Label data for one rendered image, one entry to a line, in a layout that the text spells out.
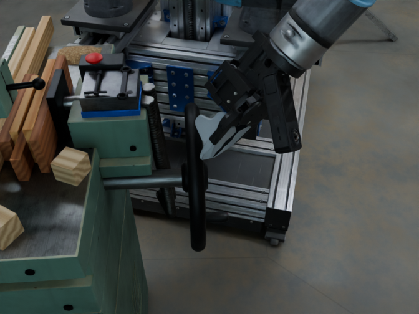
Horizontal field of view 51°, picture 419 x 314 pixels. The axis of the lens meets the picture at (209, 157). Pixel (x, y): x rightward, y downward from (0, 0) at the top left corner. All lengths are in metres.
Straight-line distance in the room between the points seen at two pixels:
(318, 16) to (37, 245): 0.50
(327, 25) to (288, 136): 0.15
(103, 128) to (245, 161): 1.05
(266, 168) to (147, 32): 0.68
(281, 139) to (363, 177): 1.49
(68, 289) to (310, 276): 1.11
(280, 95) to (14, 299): 0.53
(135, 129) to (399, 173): 1.58
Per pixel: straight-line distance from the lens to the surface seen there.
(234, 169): 1.72
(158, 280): 1.67
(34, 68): 1.03
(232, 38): 1.28
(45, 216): 0.72
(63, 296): 0.78
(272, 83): 0.62
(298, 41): 0.60
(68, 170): 0.73
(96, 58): 0.81
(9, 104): 0.76
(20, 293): 0.79
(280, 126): 0.62
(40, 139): 0.75
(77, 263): 0.68
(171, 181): 0.84
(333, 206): 1.93
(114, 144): 0.80
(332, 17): 0.59
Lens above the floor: 1.43
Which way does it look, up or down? 44 degrees down
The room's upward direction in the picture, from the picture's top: straight up
